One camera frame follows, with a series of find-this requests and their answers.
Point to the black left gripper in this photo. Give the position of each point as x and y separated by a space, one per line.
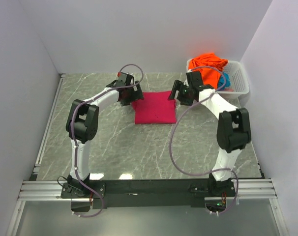
136 95

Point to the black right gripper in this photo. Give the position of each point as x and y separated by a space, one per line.
178 86

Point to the magenta red t shirt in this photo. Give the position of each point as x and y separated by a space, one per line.
155 108

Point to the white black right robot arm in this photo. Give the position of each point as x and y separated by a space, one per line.
233 128

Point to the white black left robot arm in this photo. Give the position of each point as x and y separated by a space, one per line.
82 124

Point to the orange t shirt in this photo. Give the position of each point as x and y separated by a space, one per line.
205 63

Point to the dusty pink t shirt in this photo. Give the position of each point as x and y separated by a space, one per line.
228 90

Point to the teal blue t shirt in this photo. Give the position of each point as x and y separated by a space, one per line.
224 82

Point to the white plastic laundry basket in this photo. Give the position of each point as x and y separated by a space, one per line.
238 79

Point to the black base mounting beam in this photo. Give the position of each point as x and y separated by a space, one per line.
145 193

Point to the aluminium extrusion rail frame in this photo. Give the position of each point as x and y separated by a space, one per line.
123 149

